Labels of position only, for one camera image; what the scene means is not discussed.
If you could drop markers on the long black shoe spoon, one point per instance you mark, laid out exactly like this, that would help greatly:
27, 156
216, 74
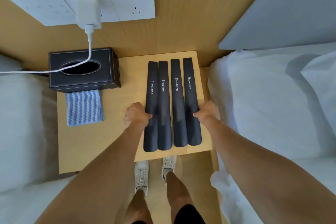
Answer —
193, 132
164, 116
179, 116
151, 137

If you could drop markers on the white charger plug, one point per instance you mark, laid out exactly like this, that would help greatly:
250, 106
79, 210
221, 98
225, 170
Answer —
88, 11

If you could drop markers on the person's black shorts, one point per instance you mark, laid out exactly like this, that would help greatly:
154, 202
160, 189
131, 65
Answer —
189, 216

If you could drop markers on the person's right forearm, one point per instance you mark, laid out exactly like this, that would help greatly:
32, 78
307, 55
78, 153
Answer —
262, 168

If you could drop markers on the person's left white shoe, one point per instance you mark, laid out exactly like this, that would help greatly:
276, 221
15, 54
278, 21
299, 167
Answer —
141, 176

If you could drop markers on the person's left leg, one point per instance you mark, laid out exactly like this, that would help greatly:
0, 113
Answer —
137, 208

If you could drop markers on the person's left hand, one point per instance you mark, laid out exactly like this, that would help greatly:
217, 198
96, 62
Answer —
135, 116

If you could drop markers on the wooden nightstand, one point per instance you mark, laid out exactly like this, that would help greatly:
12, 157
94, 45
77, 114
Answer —
118, 126

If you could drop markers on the person's right hand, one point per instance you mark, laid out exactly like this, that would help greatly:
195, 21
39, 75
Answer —
210, 112

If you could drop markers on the black leather tissue box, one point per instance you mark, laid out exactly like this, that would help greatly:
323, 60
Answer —
56, 79

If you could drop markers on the person's right leg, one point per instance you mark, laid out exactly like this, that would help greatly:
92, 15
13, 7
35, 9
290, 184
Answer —
178, 192

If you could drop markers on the wooden headboard panel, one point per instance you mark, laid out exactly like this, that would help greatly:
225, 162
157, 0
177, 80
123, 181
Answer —
183, 8

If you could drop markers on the person's right white shoe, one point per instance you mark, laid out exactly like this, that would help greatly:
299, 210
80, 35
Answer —
169, 166

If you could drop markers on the person's left forearm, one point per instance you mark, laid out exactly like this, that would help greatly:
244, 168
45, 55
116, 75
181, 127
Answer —
92, 179

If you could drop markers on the white switch socket panel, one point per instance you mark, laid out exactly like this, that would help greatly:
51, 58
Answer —
131, 0

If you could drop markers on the person's leg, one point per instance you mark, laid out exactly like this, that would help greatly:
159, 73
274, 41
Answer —
137, 208
178, 192

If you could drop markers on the white pillow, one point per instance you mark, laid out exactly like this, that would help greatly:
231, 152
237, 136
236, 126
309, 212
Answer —
323, 79

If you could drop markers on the white bed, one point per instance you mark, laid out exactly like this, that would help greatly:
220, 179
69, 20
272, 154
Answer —
262, 100
21, 126

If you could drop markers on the blue white striped cloth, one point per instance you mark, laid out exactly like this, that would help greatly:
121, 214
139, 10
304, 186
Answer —
84, 108

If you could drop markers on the person's white shoe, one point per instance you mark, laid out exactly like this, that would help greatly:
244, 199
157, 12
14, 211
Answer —
169, 166
141, 176

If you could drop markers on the grey headboard cushion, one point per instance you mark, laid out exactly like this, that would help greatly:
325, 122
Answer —
8, 62
288, 8

